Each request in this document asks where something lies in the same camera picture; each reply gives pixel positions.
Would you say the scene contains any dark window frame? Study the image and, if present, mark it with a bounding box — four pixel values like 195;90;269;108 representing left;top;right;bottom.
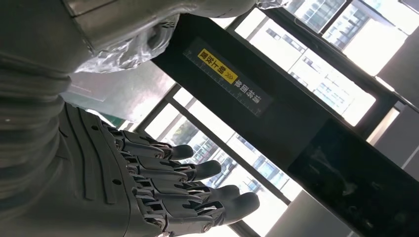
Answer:
133;0;419;237

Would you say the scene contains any clear plastic hand wrap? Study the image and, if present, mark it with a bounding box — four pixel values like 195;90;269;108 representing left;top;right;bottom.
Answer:
74;0;293;75

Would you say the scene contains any black and yellow label sticker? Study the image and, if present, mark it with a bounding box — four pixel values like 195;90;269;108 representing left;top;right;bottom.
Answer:
182;37;274;119

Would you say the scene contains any black inbound scanner machine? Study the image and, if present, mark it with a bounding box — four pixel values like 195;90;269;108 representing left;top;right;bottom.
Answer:
151;13;419;237

